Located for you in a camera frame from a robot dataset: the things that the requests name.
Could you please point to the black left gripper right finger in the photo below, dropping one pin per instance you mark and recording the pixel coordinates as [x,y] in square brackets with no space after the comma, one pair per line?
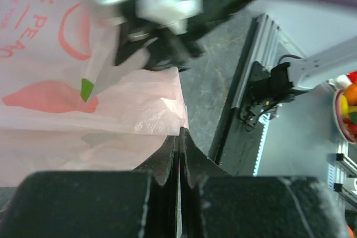
[216,204]

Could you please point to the bowl of colourful toys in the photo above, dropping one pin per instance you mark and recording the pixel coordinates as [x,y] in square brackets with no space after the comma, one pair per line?
[344,105]

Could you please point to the pink plastic bag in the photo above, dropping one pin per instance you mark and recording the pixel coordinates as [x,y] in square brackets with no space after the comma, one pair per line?
[63,106]

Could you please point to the white slotted cable duct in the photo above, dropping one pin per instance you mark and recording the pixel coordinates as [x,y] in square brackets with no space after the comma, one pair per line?
[264,121]

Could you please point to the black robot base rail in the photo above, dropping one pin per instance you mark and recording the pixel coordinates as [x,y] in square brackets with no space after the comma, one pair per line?
[235,145]

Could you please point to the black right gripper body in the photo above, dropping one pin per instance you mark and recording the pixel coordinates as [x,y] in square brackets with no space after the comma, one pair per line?
[165,48]

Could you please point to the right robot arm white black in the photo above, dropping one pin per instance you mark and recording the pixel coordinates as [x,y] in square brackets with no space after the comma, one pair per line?
[302,75]

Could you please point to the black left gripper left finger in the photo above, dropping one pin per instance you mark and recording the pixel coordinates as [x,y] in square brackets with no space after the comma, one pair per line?
[137,203]

